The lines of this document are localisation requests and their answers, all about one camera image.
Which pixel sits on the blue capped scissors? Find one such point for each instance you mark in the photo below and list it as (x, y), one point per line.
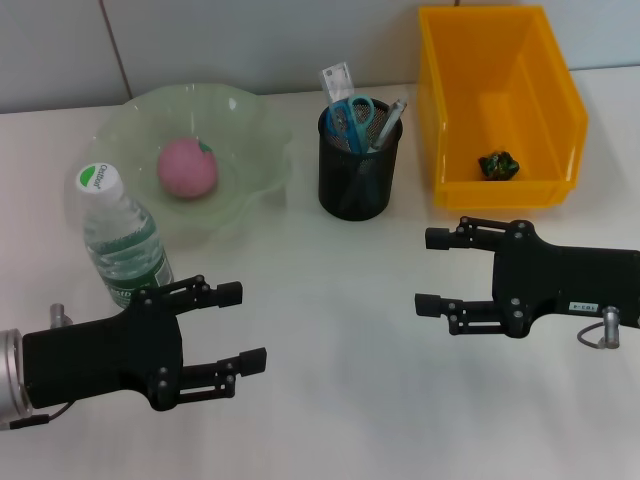
(357, 125)

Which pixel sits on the black mesh pen holder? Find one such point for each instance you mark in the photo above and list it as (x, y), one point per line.
(350, 195)

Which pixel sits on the green plastic wad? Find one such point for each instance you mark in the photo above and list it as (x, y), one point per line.
(499, 165)

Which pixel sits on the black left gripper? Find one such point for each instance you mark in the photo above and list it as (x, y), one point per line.
(100, 360)

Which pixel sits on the clear green-label plastic bottle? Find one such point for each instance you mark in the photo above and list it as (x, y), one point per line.
(125, 240)

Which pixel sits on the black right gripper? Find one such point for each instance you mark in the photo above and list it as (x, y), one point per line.
(565, 280)

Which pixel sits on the green glass fruit plate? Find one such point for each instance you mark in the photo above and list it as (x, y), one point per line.
(240, 150)

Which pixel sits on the grey white ballpoint pen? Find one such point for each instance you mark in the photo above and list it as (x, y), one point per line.
(390, 125)

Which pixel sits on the pink toy peach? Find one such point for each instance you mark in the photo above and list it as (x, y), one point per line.
(187, 170)

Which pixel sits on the clear plastic ruler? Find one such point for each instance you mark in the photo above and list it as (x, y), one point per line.
(337, 80)

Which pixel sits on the yellow plastic bin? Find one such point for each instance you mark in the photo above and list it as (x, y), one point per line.
(500, 100)

